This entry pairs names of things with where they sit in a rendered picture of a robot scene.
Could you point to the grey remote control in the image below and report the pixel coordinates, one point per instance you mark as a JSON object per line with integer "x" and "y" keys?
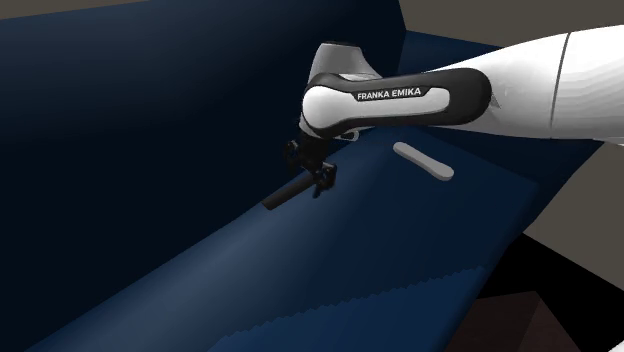
{"x": 423, "y": 161}

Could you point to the black remote control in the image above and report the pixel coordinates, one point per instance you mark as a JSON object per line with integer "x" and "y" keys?
{"x": 287, "y": 194}

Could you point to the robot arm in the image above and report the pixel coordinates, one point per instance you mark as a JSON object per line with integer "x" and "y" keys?
{"x": 516, "y": 97}

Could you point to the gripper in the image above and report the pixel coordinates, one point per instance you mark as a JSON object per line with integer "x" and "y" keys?
{"x": 311, "y": 148}

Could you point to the dark blue sofa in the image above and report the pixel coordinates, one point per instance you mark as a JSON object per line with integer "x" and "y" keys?
{"x": 273, "y": 273}

